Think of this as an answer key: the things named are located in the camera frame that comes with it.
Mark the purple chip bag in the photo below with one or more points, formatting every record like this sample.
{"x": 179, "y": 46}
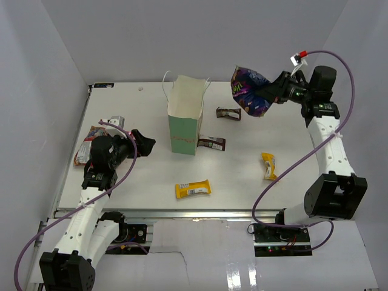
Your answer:
{"x": 245, "y": 85}

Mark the brown bar wrapper far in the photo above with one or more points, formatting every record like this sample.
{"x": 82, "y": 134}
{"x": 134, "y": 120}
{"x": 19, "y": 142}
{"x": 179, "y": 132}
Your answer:
{"x": 232, "y": 114}

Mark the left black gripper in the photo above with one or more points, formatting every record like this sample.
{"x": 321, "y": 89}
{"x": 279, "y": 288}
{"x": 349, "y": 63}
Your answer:
{"x": 144, "y": 145}

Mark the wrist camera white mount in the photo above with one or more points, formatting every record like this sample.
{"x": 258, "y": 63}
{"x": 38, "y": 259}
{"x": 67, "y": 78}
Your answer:
{"x": 111, "y": 124}
{"x": 298, "y": 61}

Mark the blue label left corner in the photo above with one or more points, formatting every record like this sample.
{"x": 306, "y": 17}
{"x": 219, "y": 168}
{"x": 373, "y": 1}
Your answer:
{"x": 103, "y": 85}

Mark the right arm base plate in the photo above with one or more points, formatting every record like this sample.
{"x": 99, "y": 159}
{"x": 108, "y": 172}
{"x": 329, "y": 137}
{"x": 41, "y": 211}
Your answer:
{"x": 278, "y": 242}

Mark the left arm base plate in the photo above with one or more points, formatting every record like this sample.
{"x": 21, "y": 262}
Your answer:
{"x": 131, "y": 233}

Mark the aluminium front rail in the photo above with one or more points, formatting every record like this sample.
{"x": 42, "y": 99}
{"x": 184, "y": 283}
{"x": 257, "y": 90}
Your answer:
{"x": 263, "y": 215}

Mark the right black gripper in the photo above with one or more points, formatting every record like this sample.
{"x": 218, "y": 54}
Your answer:
{"x": 276, "y": 91}

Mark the yellow bar wrapper centre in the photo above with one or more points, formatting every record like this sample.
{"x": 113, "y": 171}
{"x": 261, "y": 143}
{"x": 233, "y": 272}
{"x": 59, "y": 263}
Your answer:
{"x": 192, "y": 188}

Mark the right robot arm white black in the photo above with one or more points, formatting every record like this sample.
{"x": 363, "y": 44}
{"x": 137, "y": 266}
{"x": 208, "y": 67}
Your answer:
{"x": 338, "y": 191}

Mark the red cookie snack bag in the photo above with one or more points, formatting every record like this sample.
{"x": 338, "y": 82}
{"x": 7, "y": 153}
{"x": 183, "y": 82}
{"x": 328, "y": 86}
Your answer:
{"x": 83, "y": 153}

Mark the brown bar wrapper near bag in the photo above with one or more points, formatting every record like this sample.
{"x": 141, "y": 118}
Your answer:
{"x": 212, "y": 142}

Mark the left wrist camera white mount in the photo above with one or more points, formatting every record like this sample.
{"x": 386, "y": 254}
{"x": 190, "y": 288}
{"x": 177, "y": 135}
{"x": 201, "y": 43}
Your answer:
{"x": 111, "y": 124}

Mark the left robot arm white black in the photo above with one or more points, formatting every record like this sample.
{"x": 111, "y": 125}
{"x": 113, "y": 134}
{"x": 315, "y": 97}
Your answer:
{"x": 72, "y": 263}

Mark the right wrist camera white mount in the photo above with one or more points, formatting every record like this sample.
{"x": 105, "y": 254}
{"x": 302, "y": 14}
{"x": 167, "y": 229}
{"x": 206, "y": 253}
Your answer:
{"x": 298, "y": 61}

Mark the yellow bar wrapper right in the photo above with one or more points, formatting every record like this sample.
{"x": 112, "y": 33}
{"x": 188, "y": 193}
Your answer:
{"x": 270, "y": 164}

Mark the green white paper bag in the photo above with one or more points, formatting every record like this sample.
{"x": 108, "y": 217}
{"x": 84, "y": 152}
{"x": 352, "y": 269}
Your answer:
{"x": 185, "y": 105}

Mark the yellow bar wrapper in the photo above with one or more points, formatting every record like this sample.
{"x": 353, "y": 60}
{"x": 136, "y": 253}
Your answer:
{"x": 270, "y": 164}
{"x": 192, "y": 188}

